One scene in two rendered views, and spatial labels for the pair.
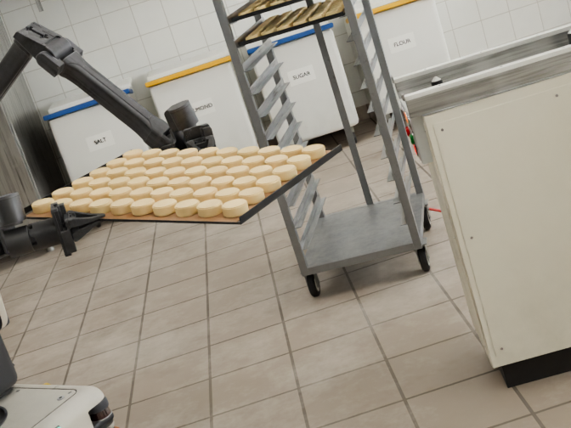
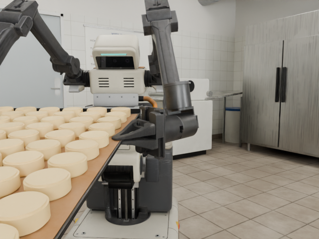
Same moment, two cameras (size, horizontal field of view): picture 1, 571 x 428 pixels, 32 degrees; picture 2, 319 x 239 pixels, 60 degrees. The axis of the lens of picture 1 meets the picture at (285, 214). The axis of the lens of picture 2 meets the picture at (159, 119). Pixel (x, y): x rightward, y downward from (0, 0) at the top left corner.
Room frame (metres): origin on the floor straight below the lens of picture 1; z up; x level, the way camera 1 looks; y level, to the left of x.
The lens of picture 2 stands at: (2.09, -0.33, 1.06)
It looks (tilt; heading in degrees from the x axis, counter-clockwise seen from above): 7 degrees down; 56
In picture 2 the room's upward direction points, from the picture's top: straight up
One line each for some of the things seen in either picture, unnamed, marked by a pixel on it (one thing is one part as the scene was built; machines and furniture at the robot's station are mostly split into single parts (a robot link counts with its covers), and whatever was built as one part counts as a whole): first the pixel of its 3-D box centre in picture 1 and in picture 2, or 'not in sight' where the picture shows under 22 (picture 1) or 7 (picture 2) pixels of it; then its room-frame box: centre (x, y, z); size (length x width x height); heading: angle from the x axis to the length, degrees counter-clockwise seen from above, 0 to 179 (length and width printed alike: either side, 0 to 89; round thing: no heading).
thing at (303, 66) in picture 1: (303, 89); not in sight; (6.31, -0.36, 0.39); 0.64 x 0.54 x 0.77; 179
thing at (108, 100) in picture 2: not in sight; (115, 115); (2.65, 0.90, 0.93); 0.28 x 0.16 x 0.22; 143
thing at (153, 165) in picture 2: not in sight; (133, 170); (2.77, 0.97, 0.61); 0.28 x 0.27 x 0.25; 143
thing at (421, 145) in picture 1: (416, 129); not in sight; (2.70, -0.42, 0.77); 0.24 x 0.04 x 0.14; 175
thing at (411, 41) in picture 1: (400, 58); not in sight; (6.32, -1.01, 0.39); 0.64 x 0.54 x 0.77; 178
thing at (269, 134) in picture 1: (280, 116); not in sight; (3.97, -0.10, 0.69); 0.64 x 0.03 x 0.03; 166
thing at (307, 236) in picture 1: (313, 218); not in sight; (3.97, -0.10, 0.24); 0.64 x 0.03 x 0.03; 166
